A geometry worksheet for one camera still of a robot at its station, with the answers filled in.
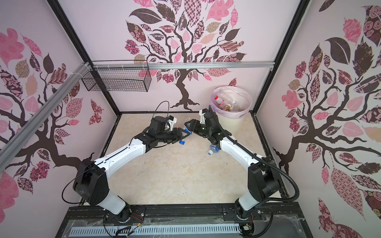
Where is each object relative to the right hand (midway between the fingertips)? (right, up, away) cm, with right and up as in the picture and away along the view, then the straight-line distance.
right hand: (188, 123), depth 81 cm
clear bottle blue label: (+16, -17, +11) cm, 26 cm away
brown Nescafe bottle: (+26, +11, +16) cm, 33 cm away
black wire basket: (-39, +31, +13) cm, 51 cm away
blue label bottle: (0, -3, -4) cm, 5 cm away
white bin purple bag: (+27, +2, +5) cm, 28 cm away
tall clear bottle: (+33, +14, +18) cm, 41 cm away
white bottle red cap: (+20, +15, +16) cm, 30 cm away
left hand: (0, -8, -2) cm, 8 cm away
